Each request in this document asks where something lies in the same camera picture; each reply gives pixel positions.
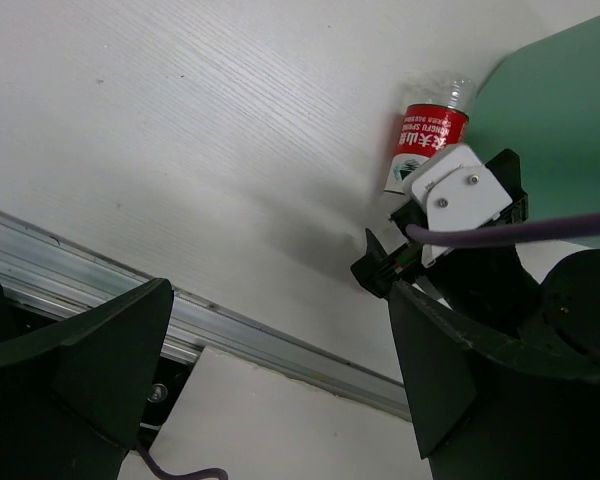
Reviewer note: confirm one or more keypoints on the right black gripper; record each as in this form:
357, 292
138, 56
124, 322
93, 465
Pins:
488, 285

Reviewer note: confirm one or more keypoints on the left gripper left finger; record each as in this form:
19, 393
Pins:
55, 444

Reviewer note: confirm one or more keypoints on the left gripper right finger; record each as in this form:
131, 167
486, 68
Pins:
485, 405

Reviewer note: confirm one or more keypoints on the red label plastic bottle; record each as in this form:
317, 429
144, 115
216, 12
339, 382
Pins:
437, 114

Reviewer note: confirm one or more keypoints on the green plastic bin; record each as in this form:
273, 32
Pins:
543, 102

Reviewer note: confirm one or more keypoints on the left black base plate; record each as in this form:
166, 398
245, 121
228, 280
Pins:
105, 365

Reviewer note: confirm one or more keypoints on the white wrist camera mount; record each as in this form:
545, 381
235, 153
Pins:
456, 190

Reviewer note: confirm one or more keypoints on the aluminium rail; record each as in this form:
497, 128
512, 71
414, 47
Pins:
60, 279

